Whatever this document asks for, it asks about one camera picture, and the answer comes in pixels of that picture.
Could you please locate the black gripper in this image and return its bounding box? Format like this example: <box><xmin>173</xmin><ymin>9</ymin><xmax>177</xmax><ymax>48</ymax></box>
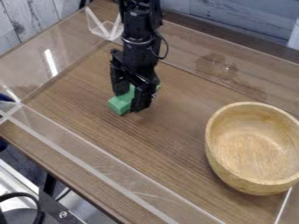
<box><xmin>111</xmin><ymin>38</ymin><xmax>161</xmax><ymax>112</ymax></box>

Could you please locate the clear acrylic tray wall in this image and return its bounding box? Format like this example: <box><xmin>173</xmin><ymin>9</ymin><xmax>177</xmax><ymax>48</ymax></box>
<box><xmin>0</xmin><ymin>87</ymin><xmax>227</xmax><ymax>224</ymax></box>

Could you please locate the light wooden bowl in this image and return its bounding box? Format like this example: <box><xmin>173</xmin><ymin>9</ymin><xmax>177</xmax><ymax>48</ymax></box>
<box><xmin>204</xmin><ymin>101</ymin><xmax>299</xmax><ymax>195</ymax></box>

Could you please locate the green rectangular block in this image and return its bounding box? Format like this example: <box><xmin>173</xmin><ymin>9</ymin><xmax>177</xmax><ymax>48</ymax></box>
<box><xmin>107</xmin><ymin>85</ymin><xmax>135</xmax><ymax>116</ymax></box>

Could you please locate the black cable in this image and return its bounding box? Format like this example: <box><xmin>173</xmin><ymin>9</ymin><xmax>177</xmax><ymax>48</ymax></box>
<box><xmin>0</xmin><ymin>192</ymin><xmax>45</xmax><ymax>224</ymax></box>

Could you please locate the clear acrylic corner bracket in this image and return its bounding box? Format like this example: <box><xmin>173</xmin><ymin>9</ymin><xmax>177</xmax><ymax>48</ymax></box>
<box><xmin>85</xmin><ymin>7</ymin><xmax>124</xmax><ymax>41</ymax></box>

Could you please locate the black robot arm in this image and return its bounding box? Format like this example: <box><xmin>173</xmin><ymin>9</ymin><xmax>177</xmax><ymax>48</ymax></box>
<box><xmin>108</xmin><ymin>0</ymin><xmax>165</xmax><ymax>115</ymax></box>

